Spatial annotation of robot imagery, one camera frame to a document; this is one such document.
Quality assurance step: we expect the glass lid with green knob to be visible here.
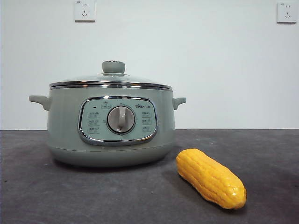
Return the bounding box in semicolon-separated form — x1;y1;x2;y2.
49;60;173;91

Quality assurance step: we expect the yellow corn cob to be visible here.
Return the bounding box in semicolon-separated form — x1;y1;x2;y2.
176;148;247;209

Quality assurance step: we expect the sage green electric pot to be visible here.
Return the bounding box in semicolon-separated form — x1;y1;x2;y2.
28;84;187;168

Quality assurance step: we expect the white wall socket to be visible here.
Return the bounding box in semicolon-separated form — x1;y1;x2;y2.
74;0;96;23
277;2;294;24

